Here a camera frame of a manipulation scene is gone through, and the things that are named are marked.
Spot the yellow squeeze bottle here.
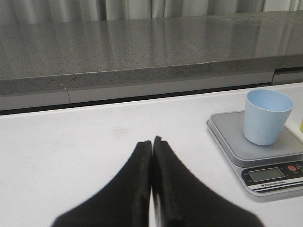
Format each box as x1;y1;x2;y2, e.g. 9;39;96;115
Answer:
299;118;303;133

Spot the grey curtain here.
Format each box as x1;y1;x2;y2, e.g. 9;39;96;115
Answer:
0;0;303;26

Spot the light blue plastic cup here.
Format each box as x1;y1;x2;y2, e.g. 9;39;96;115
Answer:
243;89;294;146

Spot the grey stone counter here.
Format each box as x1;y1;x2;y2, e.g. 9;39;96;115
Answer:
0;11;303;110

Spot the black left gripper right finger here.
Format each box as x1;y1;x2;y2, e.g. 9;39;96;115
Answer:
151;136;263;227

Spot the silver digital kitchen scale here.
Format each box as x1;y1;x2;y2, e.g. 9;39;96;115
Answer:
206;111;303;201

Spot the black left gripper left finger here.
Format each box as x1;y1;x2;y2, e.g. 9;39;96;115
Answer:
53;141;152;227

